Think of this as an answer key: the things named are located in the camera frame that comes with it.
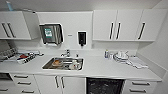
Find stainless steel dishwasher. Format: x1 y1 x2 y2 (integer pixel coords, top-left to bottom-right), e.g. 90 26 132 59
85 77 125 94

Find black soap dispenser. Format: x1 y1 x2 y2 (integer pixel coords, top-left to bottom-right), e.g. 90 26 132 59
77 30 88 46

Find chrome faucet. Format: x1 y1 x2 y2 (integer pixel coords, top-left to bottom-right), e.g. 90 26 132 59
60 49 72 58

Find white cup with saucer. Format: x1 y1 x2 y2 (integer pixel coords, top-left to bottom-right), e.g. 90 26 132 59
69 59 82 70

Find blue label soap bottle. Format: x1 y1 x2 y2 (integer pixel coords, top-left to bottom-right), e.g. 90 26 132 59
104 49 110 60

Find small white bottle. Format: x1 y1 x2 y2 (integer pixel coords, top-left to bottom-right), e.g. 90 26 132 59
108 51 114 60

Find orange food container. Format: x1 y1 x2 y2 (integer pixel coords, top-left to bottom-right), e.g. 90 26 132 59
52 58 64 67

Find steel paper towel dispenser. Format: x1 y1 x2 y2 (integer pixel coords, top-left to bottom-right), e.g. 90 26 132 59
38 22 64 47

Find stack of white dishes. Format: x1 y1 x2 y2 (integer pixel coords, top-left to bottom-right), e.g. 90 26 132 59
113 50 131 63

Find steel kitchen sink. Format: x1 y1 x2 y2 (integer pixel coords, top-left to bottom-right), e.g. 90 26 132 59
41 56 85 72

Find white under-sink cabinet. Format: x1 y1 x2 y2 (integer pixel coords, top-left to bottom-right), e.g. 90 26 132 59
34 74 87 94

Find white drawer cabinet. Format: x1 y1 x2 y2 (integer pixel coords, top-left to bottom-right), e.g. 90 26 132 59
121 79 158 94
0 72 38 94

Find small blue bottle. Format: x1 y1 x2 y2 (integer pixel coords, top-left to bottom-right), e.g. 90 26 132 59
6 0 14 12

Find white wall outlet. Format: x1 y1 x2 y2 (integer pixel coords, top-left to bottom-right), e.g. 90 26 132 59
91 42 96 50

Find black cabinet handle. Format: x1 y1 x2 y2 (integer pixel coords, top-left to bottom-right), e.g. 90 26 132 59
137 21 147 40
108 21 115 40
115 21 122 40

